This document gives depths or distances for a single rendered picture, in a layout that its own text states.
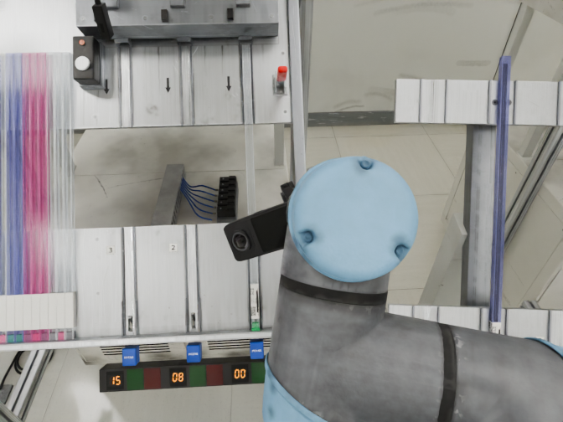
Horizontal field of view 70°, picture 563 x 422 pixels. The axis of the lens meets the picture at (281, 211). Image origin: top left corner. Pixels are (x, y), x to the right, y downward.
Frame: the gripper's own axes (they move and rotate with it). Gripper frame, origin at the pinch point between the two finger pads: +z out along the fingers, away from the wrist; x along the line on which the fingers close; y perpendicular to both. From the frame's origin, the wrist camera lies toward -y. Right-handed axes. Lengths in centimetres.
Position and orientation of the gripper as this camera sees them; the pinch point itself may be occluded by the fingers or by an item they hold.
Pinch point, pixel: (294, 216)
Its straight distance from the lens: 57.9
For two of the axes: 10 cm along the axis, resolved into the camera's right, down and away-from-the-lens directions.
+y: 9.3, -3.8, 0.1
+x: -3.8, -9.3, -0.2
